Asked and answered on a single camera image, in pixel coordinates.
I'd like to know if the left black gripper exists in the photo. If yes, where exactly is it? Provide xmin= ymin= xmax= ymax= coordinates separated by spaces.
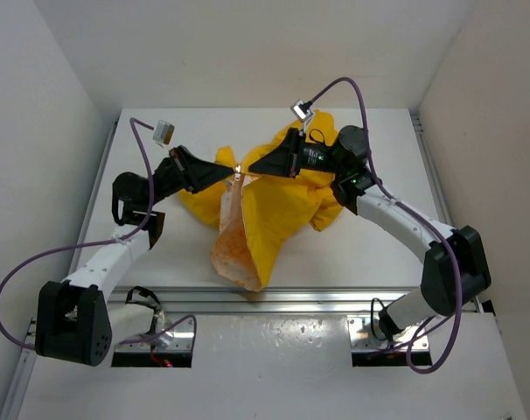
xmin=143 ymin=144 xmax=232 ymax=208

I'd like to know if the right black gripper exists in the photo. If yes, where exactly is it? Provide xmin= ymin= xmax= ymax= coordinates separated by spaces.
xmin=248 ymin=129 xmax=345 ymax=179

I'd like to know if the yellow jacket with patterned lining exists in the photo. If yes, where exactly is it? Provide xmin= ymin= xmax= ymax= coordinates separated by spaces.
xmin=178 ymin=129 xmax=343 ymax=291

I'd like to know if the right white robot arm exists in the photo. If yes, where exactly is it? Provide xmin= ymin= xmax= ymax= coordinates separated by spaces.
xmin=249 ymin=125 xmax=492 ymax=340

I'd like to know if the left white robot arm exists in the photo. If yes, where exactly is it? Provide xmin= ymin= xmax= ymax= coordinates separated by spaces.
xmin=34 ymin=146 xmax=234 ymax=367

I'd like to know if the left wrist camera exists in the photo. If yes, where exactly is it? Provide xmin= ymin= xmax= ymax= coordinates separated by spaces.
xmin=152 ymin=120 xmax=175 ymax=145

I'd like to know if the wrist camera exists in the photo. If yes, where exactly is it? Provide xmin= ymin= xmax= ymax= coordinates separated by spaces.
xmin=290 ymin=100 xmax=312 ymax=123
xmin=152 ymin=120 xmax=175 ymax=145

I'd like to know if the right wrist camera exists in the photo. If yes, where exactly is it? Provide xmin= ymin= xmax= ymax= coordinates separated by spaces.
xmin=290 ymin=100 xmax=312 ymax=123

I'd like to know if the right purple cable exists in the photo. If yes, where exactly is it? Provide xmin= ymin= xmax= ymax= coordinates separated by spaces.
xmin=306 ymin=76 xmax=463 ymax=375

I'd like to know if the aluminium rail front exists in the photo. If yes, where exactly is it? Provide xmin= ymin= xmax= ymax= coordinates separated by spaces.
xmin=99 ymin=285 xmax=474 ymax=315

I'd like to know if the aluminium rail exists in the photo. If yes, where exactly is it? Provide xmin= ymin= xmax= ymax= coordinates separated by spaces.
xmin=99 ymin=285 xmax=474 ymax=315
xmin=412 ymin=116 xmax=490 ymax=316
xmin=2 ymin=120 xmax=120 ymax=417

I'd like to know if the aluminium rail right side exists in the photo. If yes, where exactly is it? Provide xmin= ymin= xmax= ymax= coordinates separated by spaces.
xmin=412 ymin=116 xmax=490 ymax=316

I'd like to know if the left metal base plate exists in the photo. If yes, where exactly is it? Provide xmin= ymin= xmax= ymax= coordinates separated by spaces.
xmin=117 ymin=314 xmax=198 ymax=352

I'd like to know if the metal base plate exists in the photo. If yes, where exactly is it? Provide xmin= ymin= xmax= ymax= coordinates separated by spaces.
xmin=117 ymin=314 xmax=198 ymax=352
xmin=346 ymin=315 xmax=419 ymax=354

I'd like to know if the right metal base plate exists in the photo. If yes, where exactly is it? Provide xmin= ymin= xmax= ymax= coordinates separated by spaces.
xmin=346 ymin=315 xmax=419 ymax=354

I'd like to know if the aluminium rail left side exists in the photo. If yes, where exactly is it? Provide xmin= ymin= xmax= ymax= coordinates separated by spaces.
xmin=2 ymin=120 xmax=120 ymax=417

